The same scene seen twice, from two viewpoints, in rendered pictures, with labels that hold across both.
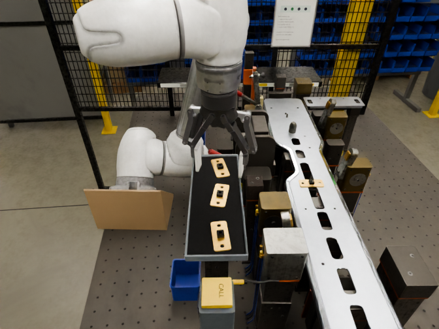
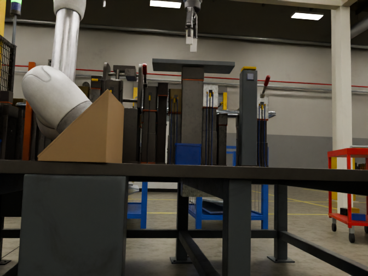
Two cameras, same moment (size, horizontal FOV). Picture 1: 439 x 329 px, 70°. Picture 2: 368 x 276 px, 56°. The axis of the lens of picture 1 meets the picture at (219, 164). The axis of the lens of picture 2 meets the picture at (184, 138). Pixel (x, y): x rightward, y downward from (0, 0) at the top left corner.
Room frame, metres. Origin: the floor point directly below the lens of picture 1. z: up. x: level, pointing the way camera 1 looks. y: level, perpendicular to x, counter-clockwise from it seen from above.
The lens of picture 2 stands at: (0.68, 1.57, 0.69)
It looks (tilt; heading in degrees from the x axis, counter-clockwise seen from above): 5 degrees up; 268
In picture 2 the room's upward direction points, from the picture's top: 2 degrees clockwise
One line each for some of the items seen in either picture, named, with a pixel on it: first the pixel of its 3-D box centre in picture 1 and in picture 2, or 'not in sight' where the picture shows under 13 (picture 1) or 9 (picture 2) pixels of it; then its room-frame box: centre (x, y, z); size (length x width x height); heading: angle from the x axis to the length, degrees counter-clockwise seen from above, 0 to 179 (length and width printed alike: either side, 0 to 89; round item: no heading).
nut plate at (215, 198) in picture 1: (219, 194); not in sight; (0.60, 0.00, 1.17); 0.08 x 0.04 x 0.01; 170
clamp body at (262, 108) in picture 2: not in sight; (260, 132); (0.24, -0.15, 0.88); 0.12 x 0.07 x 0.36; 91
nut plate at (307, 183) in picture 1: (311, 182); not in sight; (0.83, -0.32, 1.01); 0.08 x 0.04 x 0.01; 91
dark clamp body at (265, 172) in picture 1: (249, 213); (149, 126); (0.79, -0.11, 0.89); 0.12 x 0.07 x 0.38; 91
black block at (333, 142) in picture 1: (330, 169); not in sight; (1.10, -0.50, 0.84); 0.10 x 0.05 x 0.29; 91
